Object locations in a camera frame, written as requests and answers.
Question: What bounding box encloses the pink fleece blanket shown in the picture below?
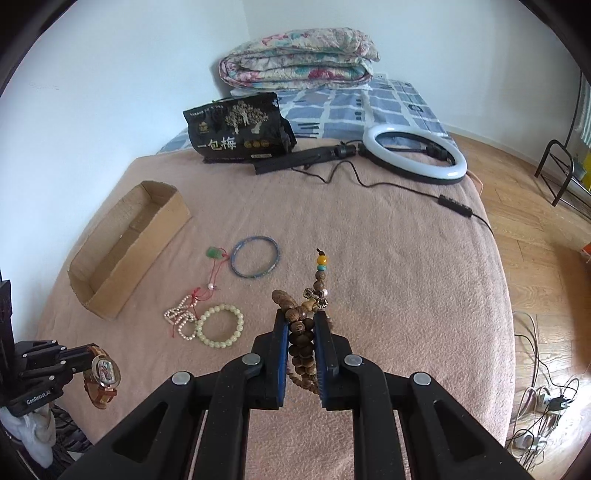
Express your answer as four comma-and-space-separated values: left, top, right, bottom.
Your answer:
38, 150, 515, 442

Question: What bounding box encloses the brown cardboard box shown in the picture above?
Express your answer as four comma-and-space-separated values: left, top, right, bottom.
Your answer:
68, 180, 191, 320

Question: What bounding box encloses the pale green bead bracelet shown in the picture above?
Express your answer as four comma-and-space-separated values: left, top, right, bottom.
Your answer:
194, 303, 246, 348

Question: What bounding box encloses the black snack bag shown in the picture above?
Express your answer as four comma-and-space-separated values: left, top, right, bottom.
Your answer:
183, 92, 297, 163

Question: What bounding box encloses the white ring light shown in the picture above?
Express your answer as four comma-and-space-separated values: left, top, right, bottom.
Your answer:
360, 124, 468, 185

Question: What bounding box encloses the blue patterned bedsheet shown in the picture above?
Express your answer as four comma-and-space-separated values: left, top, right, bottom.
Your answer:
155, 75, 452, 156

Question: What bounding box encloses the folded floral quilt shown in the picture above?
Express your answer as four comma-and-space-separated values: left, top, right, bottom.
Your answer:
218, 27, 380, 91

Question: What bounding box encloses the floor cables and power strip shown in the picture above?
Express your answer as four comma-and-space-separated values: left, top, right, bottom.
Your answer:
505, 310, 583, 467

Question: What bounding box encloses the blue bangle bracelet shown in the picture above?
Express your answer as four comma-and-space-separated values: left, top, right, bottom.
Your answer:
229, 235, 282, 280

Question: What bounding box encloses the black ring light cable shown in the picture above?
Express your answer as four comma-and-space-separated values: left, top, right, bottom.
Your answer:
290, 158, 498, 241

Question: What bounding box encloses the black metal rack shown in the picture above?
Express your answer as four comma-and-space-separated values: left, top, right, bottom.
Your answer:
534, 71, 590, 220

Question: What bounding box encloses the white gloved left hand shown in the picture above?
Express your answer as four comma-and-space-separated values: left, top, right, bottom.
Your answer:
0, 404, 56, 469

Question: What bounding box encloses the brown wooden bead necklace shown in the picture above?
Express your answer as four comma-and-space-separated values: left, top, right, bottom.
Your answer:
270, 247, 333, 395

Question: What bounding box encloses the black tripod stand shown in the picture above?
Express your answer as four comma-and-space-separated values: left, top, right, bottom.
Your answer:
253, 143, 356, 175

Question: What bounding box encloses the brown leather wristwatch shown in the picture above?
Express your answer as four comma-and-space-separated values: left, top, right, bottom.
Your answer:
83, 344, 121, 410

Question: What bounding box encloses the white pearl necklace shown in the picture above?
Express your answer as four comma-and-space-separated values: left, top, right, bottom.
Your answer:
162, 294, 199, 343

